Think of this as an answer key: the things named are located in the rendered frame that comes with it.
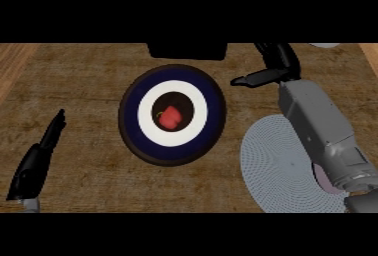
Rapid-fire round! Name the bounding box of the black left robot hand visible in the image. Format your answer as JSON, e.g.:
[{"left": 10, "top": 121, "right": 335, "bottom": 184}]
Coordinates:
[{"left": 4, "top": 108, "right": 67, "bottom": 202}]

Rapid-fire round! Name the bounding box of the black appliance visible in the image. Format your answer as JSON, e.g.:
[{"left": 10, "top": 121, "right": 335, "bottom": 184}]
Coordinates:
[{"left": 144, "top": 43, "right": 228, "bottom": 62}]

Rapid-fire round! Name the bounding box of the blue white ringed placemat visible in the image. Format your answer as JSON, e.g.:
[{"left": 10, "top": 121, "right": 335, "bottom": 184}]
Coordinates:
[{"left": 116, "top": 63, "right": 228, "bottom": 167}]

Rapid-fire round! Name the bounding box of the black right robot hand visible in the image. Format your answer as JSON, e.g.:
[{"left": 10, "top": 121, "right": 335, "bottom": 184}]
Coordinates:
[{"left": 228, "top": 43, "right": 302, "bottom": 89}]

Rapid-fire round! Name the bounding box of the pale grey round object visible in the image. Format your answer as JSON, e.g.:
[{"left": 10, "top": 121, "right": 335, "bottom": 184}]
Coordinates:
[{"left": 307, "top": 43, "right": 342, "bottom": 49}]

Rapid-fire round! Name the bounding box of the grey ribbed round plate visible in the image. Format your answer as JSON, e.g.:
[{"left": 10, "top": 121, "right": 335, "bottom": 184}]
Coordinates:
[{"left": 239, "top": 114, "right": 351, "bottom": 214}]

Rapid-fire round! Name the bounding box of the red bell pepper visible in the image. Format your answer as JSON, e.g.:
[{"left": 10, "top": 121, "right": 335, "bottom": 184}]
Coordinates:
[{"left": 154, "top": 105, "right": 184, "bottom": 132}]

